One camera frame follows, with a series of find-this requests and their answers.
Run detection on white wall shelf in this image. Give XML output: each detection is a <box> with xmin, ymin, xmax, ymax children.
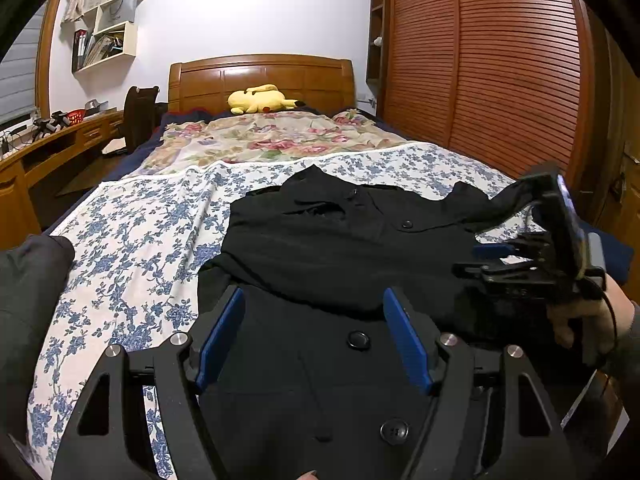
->
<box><xmin>71</xmin><ymin>0</ymin><xmax>146</xmax><ymax>74</ymax></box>

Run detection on dark grey cloth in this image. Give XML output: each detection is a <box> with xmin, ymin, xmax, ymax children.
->
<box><xmin>0</xmin><ymin>234</ymin><xmax>76</xmax><ymax>453</ymax></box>

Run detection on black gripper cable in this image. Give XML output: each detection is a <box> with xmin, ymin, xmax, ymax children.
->
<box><xmin>580</xmin><ymin>275</ymin><xmax>622</xmax><ymax>367</ymax></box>

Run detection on row of books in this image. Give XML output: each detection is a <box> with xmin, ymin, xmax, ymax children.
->
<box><xmin>74</xmin><ymin>29</ymin><xmax>126</xmax><ymax>70</ymax></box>

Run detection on black coat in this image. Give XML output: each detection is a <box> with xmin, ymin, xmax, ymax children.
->
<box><xmin>197</xmin><ymin>165</ymin><xmax>537</xmax><ymax>480</ymax></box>

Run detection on blue floral bed sheet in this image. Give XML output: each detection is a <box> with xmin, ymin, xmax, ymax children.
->
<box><xmin>27</xmin><ymin>141</ymin><xmax>548</xmax><ymax>480</ymax></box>

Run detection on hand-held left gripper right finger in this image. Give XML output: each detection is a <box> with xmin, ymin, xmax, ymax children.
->
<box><xmin>382</xmin><ymin>286</ymin><xmax>581</xmax><ymax>480</ymax></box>

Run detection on person's right hand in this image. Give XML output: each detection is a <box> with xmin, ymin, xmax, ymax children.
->
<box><xmin>545</xmin><ymin>277</ymin><xmax>637</xmax><ymax>367</ymax></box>

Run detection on wooden door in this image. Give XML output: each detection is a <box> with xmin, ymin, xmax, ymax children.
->
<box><xmin>575</xmin><ymin>25</ymin><xmax>640</xmax><ymax>273</ymax></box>

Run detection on black gadgets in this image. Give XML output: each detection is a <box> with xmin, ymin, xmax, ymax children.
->
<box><xmin>31</xmin><ymin>111</ymin><xmax>72</xmax><ymax>137</ymax></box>

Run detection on white paper bag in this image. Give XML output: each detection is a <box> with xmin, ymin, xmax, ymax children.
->
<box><xmin>96</xmin><ymin>0</ymin><xmax>141</xmax><ymax>32</ymax></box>

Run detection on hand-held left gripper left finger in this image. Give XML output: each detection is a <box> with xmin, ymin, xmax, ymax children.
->
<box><xmin>50</xmin><ymin>285</ymin><xmax>246</xmax><ymax>480</ymax></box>

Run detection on yellow plush toy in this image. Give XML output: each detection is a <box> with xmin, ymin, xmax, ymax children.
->
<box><xmin>228</xmin><ymin>83</ymin><xmax>307</xmax><ymax>115</ymax></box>

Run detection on wooden headboard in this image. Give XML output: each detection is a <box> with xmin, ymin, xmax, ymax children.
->
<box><xmin>167</xmin><ymin>53</ymin><xmax>355</xmax><ymax>116</ymax></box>

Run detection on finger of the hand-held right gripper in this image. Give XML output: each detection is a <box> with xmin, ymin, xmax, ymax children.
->
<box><xmin>472</xmin><ymin>237</ymin><xmax>545</xmax><ymax>262</ymax></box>
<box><xmin>452</xmin><ymin>259</ymin><xmax>542</xmax><ymax>287</ymax></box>

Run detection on wooden desk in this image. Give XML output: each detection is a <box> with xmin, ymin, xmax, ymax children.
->
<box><xmin>0</xmin><ymin>107</ymin><xmax>126</xmax><ymax>252</ymax></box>

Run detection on pink floral quilt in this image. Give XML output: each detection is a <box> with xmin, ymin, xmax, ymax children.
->
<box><xmin>142</xmin><ymin>109</ymin><xmax>417</xmax><ymax>177</ymax></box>

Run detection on person's right forearm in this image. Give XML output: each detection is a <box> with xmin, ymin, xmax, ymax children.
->
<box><xmin>597</xmin><ymin>300</ymin><xmax>640</xmax><ymax>378</ymax></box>

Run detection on grey window blind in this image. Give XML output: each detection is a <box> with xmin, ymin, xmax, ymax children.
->
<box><xmin>0</xmin><ymin>10</ymin><xmax>49</xmax><ymax>132</ymax></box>

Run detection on dark wooden chair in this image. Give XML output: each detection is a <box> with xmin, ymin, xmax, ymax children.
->
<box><xmin>121</xmin><ymin>85</ymin><xmax>162</xmax><ymax>155</ymax></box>

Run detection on louvred wooden wardrobe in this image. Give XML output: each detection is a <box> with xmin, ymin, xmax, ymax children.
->
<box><xmin>365</xmin><ymin>0</ymin><xmax>603</xmax><ymax>198</ymax></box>

